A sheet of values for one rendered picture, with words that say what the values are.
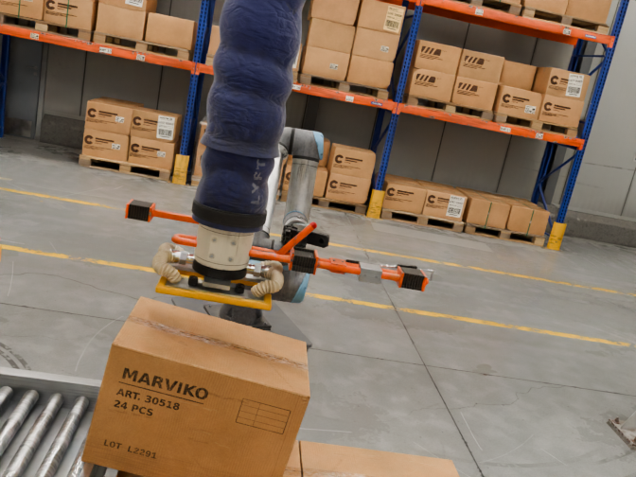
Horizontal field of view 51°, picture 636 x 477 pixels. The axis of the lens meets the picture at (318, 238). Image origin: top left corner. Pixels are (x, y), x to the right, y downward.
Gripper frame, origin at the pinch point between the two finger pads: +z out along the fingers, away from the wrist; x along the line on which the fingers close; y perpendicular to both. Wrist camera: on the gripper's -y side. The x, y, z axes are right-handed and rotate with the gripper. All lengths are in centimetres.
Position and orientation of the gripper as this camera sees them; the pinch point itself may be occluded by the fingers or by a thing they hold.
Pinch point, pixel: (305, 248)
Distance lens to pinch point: 222.0
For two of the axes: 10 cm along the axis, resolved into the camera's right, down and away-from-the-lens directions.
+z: 0.7, 2.7, -9.6
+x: 1.9, -9.5, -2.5
